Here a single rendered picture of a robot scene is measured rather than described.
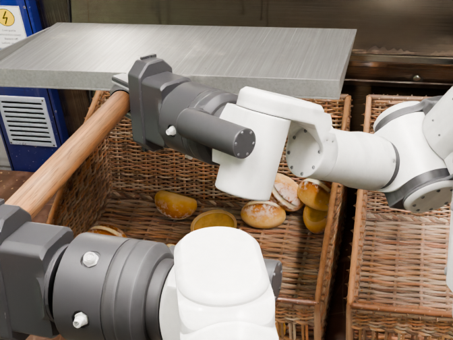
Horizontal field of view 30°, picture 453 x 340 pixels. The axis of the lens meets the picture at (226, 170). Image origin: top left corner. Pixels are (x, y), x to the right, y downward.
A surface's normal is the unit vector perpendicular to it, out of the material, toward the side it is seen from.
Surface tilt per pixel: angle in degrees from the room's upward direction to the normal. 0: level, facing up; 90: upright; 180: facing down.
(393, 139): 57
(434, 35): 70
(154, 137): 78
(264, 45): 15
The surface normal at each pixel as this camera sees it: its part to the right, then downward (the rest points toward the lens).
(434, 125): -0.91, 0.04
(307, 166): -0.77, -0.11
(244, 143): 0.69, 0.28
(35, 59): -0.03, -0.91
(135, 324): 0.43, 0.34
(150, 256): 0.62, -0.55
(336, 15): -0.22, 0.32
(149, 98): -0.73, 0.30
